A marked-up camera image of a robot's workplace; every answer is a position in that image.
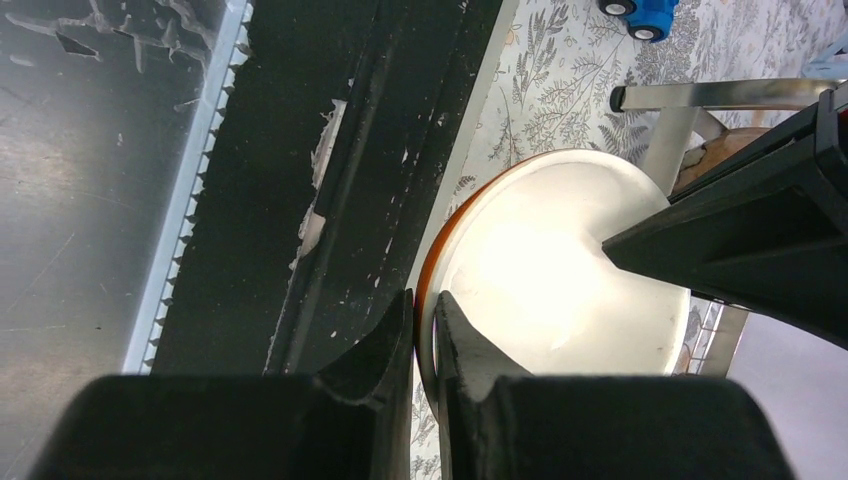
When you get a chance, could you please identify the steel two-tier dish rack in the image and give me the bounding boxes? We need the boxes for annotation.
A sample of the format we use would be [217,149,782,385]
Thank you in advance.
[610,78,847,376]

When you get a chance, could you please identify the brown speckled bowl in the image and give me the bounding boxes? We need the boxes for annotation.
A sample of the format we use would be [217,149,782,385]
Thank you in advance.
[672,127,769,193]

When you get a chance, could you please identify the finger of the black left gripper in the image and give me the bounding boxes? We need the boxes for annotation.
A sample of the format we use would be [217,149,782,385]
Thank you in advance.
[603,85,847,346]

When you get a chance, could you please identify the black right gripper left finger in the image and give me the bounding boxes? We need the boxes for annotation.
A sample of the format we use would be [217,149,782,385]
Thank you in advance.
[31,290,413,479]

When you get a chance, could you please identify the floral tablecloth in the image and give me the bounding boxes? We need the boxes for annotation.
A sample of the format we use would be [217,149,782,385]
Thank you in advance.
[425,1,847,479]

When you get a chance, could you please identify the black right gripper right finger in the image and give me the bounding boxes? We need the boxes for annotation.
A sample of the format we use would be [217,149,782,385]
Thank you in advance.
[435,292,794,479]

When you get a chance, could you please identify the orange bowl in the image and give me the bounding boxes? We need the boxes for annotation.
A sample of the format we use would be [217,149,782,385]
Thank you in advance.
[416,149,691,406]

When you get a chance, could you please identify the blue sponge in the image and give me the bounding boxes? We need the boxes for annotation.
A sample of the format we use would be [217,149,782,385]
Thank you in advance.
[597,0,679,43]

